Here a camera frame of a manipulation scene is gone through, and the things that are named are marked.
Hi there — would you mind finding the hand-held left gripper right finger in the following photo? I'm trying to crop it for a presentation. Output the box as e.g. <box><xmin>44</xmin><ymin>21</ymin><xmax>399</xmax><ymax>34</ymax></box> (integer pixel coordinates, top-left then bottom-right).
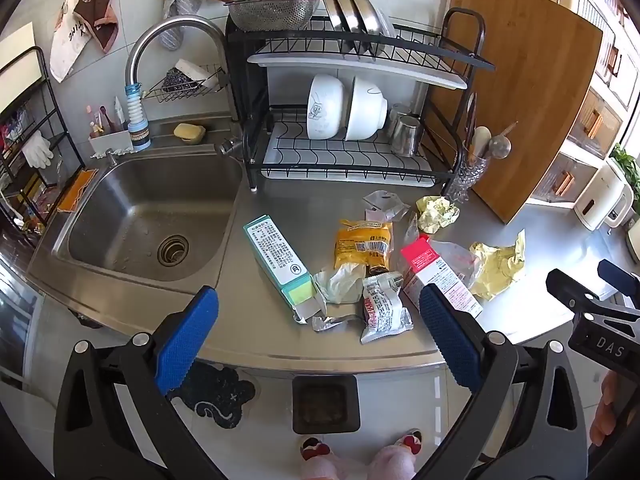
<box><xmin>419</xmin><ymin>284</ymin><xmax>590</xmax><ymax>480</ymax></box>

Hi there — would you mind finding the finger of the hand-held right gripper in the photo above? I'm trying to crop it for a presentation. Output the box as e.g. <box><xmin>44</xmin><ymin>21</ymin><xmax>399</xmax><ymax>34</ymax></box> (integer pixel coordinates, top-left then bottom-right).
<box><xmin>545</xmin><ymin>269</ymin><xmax>640</xmax><ymax>319</ymax></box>
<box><xmin>598</xmin><ymin>258</ymin><xmax>640</xmax><ymax>306</ymax></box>

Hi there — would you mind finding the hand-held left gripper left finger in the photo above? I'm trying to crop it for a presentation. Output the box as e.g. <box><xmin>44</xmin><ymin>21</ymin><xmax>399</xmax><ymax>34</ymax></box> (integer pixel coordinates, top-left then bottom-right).
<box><xmin>52</xmin><ymin>285</ymin><xmax>236</xmax><ymax>480</ymax></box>

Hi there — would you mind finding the large yellow paper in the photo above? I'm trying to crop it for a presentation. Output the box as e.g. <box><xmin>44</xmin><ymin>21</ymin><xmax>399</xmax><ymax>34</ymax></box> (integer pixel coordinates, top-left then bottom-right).
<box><xmin>468</xmin><ymin>229</ymin><xmax>527</xmax><ymax>302</ymax></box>

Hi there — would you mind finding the small yellow paper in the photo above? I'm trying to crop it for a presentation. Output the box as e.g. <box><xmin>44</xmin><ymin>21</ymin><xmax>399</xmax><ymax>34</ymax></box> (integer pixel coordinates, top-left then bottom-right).
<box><xmin>416</xmin><ymin>195</ymin><xmax>461</xmax><ymax>234</ymax></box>

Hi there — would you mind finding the dark square trash bin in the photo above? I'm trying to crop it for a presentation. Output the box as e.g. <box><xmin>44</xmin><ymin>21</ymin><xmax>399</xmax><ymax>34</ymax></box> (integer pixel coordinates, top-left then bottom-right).
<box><xmin>291</xmin><ymin>374</ymin><xmax>362</xmax><ymax>436</ymax></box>

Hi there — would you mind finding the person's right hand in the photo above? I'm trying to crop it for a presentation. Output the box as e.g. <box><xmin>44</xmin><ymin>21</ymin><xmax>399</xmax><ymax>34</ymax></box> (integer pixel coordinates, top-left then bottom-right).
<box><xmin>589</xmin><ymin>372</ymin><xmax>624</xmax><ymax>448</ymax></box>

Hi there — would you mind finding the black cat floor mat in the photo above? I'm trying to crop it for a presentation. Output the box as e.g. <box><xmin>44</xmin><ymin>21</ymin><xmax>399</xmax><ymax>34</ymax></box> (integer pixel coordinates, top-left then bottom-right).
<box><xmin>172</xmin><ymin>360</ymin><xmax>257</xmax><ymax>430</ymax></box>

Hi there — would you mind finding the red white carton box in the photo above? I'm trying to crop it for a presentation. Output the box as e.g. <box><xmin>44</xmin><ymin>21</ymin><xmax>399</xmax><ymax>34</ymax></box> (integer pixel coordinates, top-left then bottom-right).
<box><xmin>400</xmin><ymin>234</ymin><xmax>484</xmax><ymax>320</ymax></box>

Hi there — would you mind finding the white red printed packet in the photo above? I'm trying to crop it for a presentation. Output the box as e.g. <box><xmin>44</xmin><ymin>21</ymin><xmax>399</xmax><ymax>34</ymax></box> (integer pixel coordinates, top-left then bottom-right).
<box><xmin>359</xmin><ymin>272</ymin><xmax>416</xmax><ymax>346</ymax></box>

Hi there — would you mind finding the clear plastic bag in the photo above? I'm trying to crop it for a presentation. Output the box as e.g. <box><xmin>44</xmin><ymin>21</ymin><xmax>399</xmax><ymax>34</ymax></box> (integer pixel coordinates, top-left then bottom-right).
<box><xmin>430</xmin><ymin>240</ymin><xmax>483</xmax><ymax>286</ymax></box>

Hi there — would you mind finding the white electric kettle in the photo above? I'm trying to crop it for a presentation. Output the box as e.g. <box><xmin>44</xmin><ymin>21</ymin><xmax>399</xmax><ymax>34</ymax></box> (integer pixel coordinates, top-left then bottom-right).
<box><xmin>574</xmin><ymin>157</ymin><xmax>635</xmax><ymax>232</ymax></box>

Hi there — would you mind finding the right slipper with red bow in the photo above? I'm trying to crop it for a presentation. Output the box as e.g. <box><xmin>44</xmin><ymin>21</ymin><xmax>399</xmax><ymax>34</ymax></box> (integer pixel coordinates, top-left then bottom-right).
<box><xmin>392</xmin><ymin>430</ymin><xmax>423</xmax><ymax>457</ymax></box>

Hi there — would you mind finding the slipper with red bow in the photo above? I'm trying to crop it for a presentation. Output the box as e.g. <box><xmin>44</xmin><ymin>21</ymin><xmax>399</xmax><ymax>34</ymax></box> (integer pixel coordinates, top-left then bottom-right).
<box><xmin>300</xmin><ymin>436</ymin><xmax>331</xmax><ymax>461</ymax></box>
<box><xmin>392</xmin><ymin>430</ymin><xmax>423</xmax><ymax>457</ymax></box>

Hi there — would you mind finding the green potted plant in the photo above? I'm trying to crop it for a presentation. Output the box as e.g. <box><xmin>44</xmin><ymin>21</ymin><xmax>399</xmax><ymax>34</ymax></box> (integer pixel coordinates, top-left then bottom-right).
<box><xmin>612</xmin><ymin>142</ymin><xmax>640</xmax><ymax>196</ymax></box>

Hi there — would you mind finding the silver foil strip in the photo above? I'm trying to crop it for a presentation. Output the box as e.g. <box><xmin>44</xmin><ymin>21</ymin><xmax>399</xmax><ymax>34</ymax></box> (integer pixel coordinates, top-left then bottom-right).
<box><xmin>311</xmin><ymin>312</ymin><xmax>366</xmax><ymax>333</ymax></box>

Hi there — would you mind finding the green white carton box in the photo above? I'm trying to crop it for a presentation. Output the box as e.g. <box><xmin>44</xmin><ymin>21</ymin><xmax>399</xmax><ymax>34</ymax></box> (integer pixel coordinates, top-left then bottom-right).
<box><xmin>243</xmin><ymin>214</ymin><xmax>328</xmax><ymax>326</ymax></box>

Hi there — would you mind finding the crumpled white wrapper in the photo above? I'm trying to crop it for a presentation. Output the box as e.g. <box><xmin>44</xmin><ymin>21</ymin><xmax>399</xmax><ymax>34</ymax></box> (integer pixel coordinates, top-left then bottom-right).
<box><xmin>312</xmin><ymin>262</ymin><xmax>368</xmax><ymax>306</ymax></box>

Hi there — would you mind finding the yellow snack packet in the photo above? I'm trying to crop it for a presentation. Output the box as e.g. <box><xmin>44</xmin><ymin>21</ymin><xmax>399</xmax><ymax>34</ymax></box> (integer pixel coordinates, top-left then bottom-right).
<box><xmin>333</xmin><ymin>219</ymin><xmax>394</xmax><ymax>278</ymax></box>

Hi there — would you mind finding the person's right pink trouser leg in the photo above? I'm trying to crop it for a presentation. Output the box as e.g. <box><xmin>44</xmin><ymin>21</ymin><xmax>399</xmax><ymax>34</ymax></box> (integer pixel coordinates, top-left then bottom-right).
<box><xmin>367</xmin><ymin>447</ymin><xmax>416</xmax><ymax>480</ymax></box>

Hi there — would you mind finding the person's pink trouser leg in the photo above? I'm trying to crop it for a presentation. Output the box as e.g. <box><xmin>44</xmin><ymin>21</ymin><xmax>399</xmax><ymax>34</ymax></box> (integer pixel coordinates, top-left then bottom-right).
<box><xmin>367</xmin><ymin>447</ymin><xmax>416</xmax><ymax>480</ymax></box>
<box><xmin>302</xmin><ymin>455</ymin><xmax>338</xmax><ymax>480</ymax></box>

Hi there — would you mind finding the stainless steel sink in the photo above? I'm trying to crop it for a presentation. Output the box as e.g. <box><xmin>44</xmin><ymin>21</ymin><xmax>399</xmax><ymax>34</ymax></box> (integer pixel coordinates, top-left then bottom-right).
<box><xmin>25</xmin><ymin>152</ymin><xmax>246</xmax><ymax>311</ymax></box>

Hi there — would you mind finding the glass utensil holder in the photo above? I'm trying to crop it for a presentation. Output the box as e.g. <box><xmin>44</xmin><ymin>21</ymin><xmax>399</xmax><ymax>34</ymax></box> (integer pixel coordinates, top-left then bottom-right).
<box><xmin>444</xmin><ymin>155</ymin><xmax>490</xmax><ymax>205</ymax></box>

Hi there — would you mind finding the clear plastic wrapper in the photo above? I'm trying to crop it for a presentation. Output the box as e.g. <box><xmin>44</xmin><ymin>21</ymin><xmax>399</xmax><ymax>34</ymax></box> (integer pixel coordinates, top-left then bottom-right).
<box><xmin>361</xmin><ymin>190</ymin><xmax>411</xmax><ymax>223</ymax></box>

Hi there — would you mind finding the steel ladle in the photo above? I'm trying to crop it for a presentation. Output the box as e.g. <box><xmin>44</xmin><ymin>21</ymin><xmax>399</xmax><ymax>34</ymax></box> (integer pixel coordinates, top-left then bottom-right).
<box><xmin>487</xmin><ymin>122</ymin><xmax>518</xmax><ymax>161</ymax></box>

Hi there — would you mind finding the left slipper with red bow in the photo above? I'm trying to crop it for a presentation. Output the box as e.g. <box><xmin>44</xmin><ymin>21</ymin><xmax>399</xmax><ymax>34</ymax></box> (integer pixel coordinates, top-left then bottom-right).
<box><xmin>300</xmin><ymin>436</ymin><xmax>331</xmax><ymax>461</ymax></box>

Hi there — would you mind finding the wooden spoon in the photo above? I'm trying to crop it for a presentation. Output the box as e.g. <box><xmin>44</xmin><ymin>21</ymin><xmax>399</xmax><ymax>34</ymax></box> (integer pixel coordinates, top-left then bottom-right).
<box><xmin>472</xmin><ymin>126</ymin><xmax>493</xmax><ymax>161</ymax></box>

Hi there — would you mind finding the person's left pink trouser leg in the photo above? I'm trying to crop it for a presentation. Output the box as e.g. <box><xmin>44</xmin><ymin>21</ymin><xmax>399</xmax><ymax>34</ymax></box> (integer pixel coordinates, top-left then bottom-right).
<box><xmin>302</xmin><ymin>455</ymin><xmax>338</xmax><ymax>480</ymax></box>

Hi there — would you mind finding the orange cloth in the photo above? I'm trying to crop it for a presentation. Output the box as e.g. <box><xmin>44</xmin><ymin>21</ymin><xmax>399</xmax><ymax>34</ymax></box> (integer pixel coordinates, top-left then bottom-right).
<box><xmin>56</xmin><ymin>167</ymin><xmax>101</xmax><ymax>213</ymax></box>

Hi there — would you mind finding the bamboo cutting board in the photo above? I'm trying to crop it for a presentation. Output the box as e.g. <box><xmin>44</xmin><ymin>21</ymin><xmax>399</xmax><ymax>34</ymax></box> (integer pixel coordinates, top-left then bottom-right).
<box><xmin>425</xmin><ymin>0</ymin><xmax>603</xmax><ymax>225</ymax></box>

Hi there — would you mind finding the yellow soap in dish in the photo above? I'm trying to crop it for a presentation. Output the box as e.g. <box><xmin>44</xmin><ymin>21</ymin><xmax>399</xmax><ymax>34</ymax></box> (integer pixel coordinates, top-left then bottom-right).
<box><xmin>173</xmin><ymin>122</ymin><xmax>207</xmax><ymax>145</ymax></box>

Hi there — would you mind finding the steel cup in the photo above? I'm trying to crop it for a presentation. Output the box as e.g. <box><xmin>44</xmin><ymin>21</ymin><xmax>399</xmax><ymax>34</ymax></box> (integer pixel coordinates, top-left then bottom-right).
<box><xmin>387</xmin><ymin>104</ymin><xmax>413</xmax><ymax>128</ymax></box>
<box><xmin>390</xmin><ymin>115</ymin><xmax>425</xmax><ymax>158</ymax></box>

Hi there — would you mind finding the white brush holder box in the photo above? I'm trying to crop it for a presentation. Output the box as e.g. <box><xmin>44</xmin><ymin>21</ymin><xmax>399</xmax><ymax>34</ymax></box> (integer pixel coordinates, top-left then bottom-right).
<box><xmin>89</xmin><ymin>127</ymin><xmax>135</xmax><ymax>157</ymax></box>

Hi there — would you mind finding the blue white faucet filter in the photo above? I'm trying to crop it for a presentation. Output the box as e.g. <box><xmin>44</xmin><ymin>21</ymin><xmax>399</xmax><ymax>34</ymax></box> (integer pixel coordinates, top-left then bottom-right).
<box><xmin>124</xmin><ymin>84</ymin><xmax>152</xmax><ymax>150</ymax></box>

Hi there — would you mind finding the black two-tier dish rack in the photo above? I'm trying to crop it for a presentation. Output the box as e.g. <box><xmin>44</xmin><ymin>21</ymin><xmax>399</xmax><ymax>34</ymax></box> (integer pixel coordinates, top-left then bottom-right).
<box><xmin>225</xmin><ymin>7</ymin><xmax>496</xmax><ymax>193</ymax></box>

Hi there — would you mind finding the white glove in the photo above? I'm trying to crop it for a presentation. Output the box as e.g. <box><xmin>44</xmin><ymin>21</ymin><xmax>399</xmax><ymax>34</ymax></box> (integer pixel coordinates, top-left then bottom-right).
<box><xmin>21</xmin><ymin>130</ymin><xmax>55</xmax><ymax>170</ymax></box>

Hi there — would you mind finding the plain white bowl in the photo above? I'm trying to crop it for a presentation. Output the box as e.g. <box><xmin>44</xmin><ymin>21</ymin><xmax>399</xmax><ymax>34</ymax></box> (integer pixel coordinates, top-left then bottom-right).
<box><xmin>344</xmin><ymin>75</ymin><xmax>389</xmax><ymax>142</ymax></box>

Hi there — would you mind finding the steel wool scrubber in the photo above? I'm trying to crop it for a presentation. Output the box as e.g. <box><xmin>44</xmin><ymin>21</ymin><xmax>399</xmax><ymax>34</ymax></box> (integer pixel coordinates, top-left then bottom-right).
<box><xmin>160</xmin><ymin>67</ymin><xmax>193</xmax><ymax>95</ymax></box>

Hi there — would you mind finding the white printed bowl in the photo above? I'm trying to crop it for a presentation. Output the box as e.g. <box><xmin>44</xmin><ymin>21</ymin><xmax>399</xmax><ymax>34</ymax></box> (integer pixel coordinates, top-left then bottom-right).
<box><xmin>306</xmin><ymin>74</ymin><xmax>347</xmax><ymax>141</ymax></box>

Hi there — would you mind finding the white sponge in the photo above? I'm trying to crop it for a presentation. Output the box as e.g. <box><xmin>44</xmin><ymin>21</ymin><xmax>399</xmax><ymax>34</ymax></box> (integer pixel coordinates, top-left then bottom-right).
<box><xmin>173</xmin><ymin>59</ymin><xmax>221</xmax><ymax>88</ymax></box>

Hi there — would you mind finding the black metal shelf rack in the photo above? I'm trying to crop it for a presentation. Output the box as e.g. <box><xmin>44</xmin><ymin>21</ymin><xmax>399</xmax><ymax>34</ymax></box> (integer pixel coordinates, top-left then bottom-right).
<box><xmin>0</xmin><ymin>46</ymin><xmax>86</xmax><ymax>231</ymax></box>

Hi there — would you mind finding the steel gooseneck faucet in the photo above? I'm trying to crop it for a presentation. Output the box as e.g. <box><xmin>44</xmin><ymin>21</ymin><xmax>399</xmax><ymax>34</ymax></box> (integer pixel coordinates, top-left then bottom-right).
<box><xmin>125</xmin><ymin>16</ymin><xmax>229</xmax><ymax>126</ymax></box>

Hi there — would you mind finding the white printed hanging cloth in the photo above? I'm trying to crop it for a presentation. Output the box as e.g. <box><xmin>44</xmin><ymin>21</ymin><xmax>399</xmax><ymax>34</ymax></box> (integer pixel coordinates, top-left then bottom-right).
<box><xmin>49</xmin><ymin>0</ymin><xmax>93</xmax><ymax>83</ymax></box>

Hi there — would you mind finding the steel plate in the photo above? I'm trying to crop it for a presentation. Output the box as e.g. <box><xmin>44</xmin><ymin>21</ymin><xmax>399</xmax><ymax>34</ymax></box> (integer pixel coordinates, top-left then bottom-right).
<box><xmin>350</xmin><ymin>0</ymin><xmax>397</xmax><ymax>56</ymax></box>
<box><xmin>322</xmin><ymin>0</ymin><xmax>347</xmax><ymax>36</ymax></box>
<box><xmin>339</xmin><ymin>0</ymin><xmax>367</xmax><ymax>46</ymax></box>

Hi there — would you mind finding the steel mesh colander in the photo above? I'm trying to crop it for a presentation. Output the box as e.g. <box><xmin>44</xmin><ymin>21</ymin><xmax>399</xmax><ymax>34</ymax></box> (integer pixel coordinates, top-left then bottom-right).
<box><xmin>223</xmin><ymin>0</ymin><xmax>323</xmax><ymax>32</ymax></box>

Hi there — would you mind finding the brown hanging cloth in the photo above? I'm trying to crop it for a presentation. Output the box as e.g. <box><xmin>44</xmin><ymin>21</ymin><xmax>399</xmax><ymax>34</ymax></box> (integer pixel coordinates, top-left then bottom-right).
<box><xmin>72</xmin><ymin>0</ymin><xmax>120</xmax><ymax>55</ymax></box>

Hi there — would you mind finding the black wire sponge basket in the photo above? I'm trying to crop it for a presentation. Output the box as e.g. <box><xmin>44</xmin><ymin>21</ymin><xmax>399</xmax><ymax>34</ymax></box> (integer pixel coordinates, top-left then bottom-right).
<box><xmin>145</xmin><ymin>62</ymin><xmax>227</xmax><ymax>103</ymax></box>

